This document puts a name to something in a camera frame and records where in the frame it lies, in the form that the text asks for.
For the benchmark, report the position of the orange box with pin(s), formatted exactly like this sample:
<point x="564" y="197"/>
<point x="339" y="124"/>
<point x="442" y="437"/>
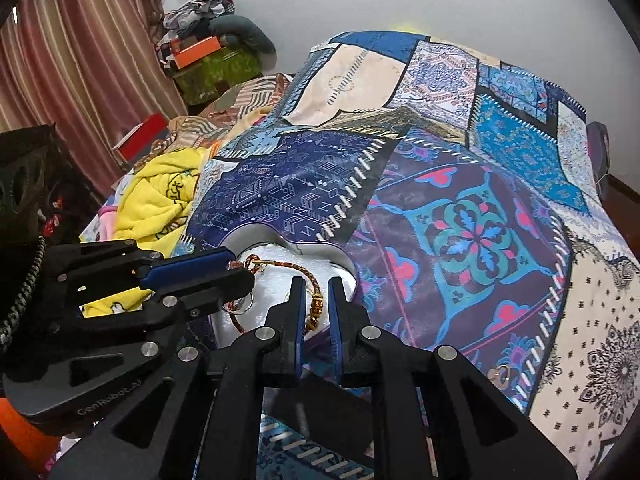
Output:
<point x="195" y="52"/>

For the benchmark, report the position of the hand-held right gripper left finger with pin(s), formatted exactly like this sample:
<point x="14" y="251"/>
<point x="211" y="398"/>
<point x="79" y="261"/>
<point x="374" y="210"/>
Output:
<point x="300" y="330"/>

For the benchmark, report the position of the red box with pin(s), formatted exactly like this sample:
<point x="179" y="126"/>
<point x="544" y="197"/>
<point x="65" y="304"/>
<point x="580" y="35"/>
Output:
<point x="142" y="137"/>

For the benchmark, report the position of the green patterned box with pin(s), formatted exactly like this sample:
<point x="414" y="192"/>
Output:
<point x="215" y="75"/>

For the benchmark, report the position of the purple heart-shaped tin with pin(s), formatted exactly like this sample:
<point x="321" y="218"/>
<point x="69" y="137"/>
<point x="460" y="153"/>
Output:
<point x="270" y="260"/>

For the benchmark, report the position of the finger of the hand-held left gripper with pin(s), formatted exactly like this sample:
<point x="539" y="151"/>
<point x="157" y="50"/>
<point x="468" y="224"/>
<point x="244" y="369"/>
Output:
<point x="210" y="295"/>
<point x="190" y="266"/>

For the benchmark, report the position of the striped pink curtain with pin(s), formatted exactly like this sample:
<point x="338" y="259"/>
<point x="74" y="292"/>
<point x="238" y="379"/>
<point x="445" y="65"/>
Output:
<point x="75" y="50"/>

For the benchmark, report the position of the blue patchwork blanket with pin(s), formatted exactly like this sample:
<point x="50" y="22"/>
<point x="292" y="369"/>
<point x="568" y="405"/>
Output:
<point x="450" y="235"/>

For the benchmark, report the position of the yellow fleece blanket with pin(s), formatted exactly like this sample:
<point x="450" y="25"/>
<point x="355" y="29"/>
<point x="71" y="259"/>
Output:
<point x="155" y="195"/>

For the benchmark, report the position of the pile of clothes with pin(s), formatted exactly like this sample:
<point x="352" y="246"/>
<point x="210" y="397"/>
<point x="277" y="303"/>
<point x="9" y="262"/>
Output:
<point x="192" y="15"/>

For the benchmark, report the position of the dark grey bag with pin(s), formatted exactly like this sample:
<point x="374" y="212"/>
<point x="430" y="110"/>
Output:
<point x="600" y="155"/>

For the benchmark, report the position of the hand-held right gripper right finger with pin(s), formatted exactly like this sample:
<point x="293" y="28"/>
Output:
<point x="336" y="330"/>

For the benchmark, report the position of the striped brown blanket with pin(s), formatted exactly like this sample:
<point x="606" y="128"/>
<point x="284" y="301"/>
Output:
<point x="235" y="105"/>

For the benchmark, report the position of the cartoon print bedsheet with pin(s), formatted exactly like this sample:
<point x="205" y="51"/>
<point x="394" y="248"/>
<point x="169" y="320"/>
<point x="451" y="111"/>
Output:
<point x="107" y="210"/>

